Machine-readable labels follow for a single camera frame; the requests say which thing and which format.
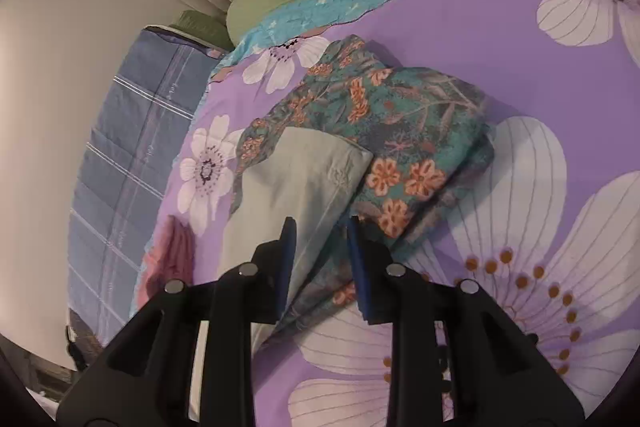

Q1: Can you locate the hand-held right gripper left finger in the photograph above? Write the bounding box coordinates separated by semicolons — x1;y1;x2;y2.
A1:
56;217;298;427

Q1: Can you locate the dark object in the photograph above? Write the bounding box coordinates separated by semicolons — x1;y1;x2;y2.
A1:
64;311;107;370

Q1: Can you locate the teal floral garment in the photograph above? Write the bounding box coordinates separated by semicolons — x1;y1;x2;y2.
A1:
230;34;496;338

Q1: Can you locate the purple floral bedsheet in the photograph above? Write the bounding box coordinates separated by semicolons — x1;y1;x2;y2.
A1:
130;0;640;427

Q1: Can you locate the pink cloth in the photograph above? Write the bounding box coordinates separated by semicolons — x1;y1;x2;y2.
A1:
135;214;196;308

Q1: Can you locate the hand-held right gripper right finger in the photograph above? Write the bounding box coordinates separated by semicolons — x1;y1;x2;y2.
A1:
346;216;586;427

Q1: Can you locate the pale green garment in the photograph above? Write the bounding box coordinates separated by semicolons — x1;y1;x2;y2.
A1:
220;127;375;353

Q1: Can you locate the small green pillow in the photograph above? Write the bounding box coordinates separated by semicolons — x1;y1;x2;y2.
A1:
167;9;232;51

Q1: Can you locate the blue plaid quilt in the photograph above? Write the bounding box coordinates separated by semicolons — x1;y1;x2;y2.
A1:
67;27;227;349

